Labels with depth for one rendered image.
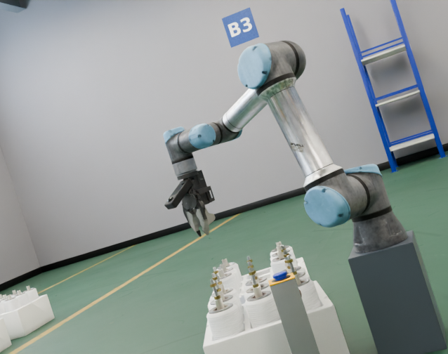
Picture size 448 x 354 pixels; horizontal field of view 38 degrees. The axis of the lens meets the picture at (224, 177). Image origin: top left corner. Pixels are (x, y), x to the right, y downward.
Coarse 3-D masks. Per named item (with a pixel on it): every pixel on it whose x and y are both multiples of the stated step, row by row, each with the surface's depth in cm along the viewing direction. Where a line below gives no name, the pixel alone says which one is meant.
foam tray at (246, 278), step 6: (300, 258) 270; (300, 264) 257; (258, 270) 274; (264, 270) 271; (270, 270) 265; (306, 270) 241; (246, 276) 270; (258, 276) 261; (264, 276) 260; (270, 276) 253; (246, 282) 258; (240, 288) 248; (240, 294) 237; (240, 300) 236
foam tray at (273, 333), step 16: (320, 288) 206; (320, 320) 181; (336, 320) 181; (208, 336) 191; (240, 336) 181; (256, 336) 181; (272, 336) 181; (320, 336) 181; (336, 336) 181; (208, 352) 182; (224, 352) 182; (240, 352) 181; (256, 352) 181; (272, 352) 181; (288, 352) 181; (320, 352) 181; (336, 352) 181
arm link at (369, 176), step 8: (352, 168) 176; (360, 168) 177; (368, 168) 176; (376, 168) 178; (352, 176) 174; (360, 176) 175; (368, 176) 176; (376, 176) 177; (368, 184) 174; (376, 184) 176; (368, 192) 173; (376, 192) 176; (384, 192) 178; (368, 200) 173; (376, 200) 176; (384, 200) 177; (368, 208) 175; (376, 208) 176; (384, 208) 177
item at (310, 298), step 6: (312, 282) 187; (300, 288) 184; (306, 288) 184; (312, 288) 186; (306, 294) 184; (312, 294) 185; (306, 300) 184; (312, 300) 185; (318, 300) 187; (306, 306) 184; (312, 306) 184; (318, 306) 185
